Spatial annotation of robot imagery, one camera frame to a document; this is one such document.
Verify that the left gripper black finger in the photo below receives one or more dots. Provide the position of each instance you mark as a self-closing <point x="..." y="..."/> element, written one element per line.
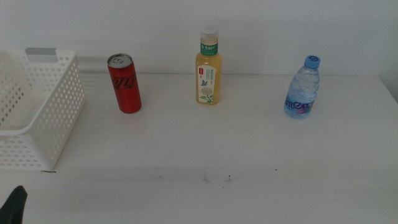
<point x="12" y="208"/>

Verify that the red cola can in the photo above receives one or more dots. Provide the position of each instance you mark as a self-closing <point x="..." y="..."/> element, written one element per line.
<point x="126" y="90"/>

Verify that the clear water bottle blue cap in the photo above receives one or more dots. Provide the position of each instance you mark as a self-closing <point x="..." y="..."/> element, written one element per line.
<point x="301" y="93"/>

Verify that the white perforated plastic basket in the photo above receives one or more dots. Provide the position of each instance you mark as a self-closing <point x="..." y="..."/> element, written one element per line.
<point x="62" y="109"/>

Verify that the yellow tea bottle white cap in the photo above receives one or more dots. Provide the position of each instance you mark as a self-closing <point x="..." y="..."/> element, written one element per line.
<point x="208" y="77"/>

